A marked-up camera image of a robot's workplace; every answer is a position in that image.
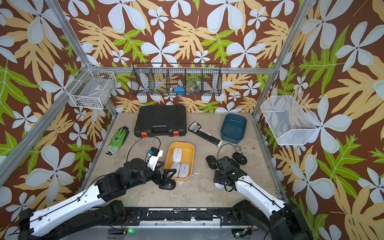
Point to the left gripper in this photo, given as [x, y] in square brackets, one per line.
[165, 179]

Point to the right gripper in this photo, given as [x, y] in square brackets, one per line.
[215, 176]

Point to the black mouse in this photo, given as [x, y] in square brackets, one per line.
[240, 158]
[211, 161]
[170, 185]

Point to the yellow plastic tray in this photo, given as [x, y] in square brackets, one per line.
[187, 157]

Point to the teal plastic tray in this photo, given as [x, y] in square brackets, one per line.
[233, 128]

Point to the black bit holder strip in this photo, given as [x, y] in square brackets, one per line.
[197, 129]

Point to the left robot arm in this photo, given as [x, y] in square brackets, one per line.
[97, 205]

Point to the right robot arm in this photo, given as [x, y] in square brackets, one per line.
[280, 220]

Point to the black tool case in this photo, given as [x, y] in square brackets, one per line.
[153, 121]

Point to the green work glove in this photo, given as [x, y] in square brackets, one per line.
[118, 140]

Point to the blue object in basket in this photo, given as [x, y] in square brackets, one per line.
[180, 91]

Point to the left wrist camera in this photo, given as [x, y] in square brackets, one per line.
[154, 155]

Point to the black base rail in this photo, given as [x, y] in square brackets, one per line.
[141, 217]

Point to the white wire basket right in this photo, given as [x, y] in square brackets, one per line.
[290, 119]

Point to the white wire basket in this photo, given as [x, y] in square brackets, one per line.
[92, 89]
[290, 119]

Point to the black wire basket back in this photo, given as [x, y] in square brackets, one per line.
[198, 79]

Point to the white wire basket left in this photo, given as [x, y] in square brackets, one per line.
[92, 89]

